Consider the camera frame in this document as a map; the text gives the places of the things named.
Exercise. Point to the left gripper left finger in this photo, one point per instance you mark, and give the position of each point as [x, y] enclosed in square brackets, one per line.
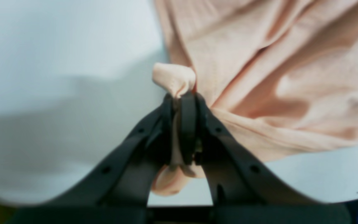
[117, 190]

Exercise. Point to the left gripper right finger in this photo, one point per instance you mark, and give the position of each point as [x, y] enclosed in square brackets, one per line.
[243, 189]

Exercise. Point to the peach T-shirt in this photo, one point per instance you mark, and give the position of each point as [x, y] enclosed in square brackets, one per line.
[281, 75]

